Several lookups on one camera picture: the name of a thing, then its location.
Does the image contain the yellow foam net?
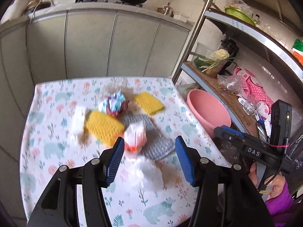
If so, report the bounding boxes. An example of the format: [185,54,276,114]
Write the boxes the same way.
[85,110,125,148]
[134,92,164,115]

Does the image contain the pink white plastic wrapper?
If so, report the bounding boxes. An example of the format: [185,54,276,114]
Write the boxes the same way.
[123,120,147,154]

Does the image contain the grey kitchen cabinet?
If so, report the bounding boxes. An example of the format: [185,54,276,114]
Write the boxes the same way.
[1,3,192,220]

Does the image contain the person's right hand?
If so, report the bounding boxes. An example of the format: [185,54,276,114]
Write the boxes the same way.
[249,162,286,200]

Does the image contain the pink plastic bin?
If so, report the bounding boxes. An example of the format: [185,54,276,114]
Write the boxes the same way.
[186,89,232,139]

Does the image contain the metal shelf rack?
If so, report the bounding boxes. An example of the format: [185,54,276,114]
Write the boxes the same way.
[171,0,303,138]

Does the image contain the glass mug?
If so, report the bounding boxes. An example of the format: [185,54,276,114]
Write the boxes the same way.
[242,94,261,115]

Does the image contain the clear plastic bag on shelf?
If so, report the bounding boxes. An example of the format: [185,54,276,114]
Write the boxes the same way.
[217,75,244,95]

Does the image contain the pink polka dot cloth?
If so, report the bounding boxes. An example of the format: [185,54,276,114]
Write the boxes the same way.
[233,66,274,121]

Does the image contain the black blender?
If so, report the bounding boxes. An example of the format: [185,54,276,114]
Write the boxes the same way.
[219,37,239,75]

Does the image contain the vegetables in jar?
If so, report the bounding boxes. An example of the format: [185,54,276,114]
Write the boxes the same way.
[190,49,239,78]

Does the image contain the grey silver scouring pad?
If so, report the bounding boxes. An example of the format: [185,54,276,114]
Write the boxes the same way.
[119,114,175,162]

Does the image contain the clear crumpled plastic bag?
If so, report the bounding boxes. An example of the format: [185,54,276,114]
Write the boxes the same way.
[132,157,164,191]

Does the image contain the floral tablecloth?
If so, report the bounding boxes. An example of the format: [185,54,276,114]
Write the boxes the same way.
[19,76,232,227]

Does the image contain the crumpled red blue wrapper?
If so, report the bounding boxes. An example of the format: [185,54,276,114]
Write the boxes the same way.
[98,91,129,117]

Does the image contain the bubble wrap clump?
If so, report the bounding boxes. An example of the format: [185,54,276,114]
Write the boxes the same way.
[101,77,134,95]

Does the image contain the green colander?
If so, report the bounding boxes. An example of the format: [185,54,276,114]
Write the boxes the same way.
[224,6,256,26]

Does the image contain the metal kettle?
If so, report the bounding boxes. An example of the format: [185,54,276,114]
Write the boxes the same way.
[162,2,173,17]

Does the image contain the white rice cooker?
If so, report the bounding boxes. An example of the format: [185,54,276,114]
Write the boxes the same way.
[1,0,29,24]

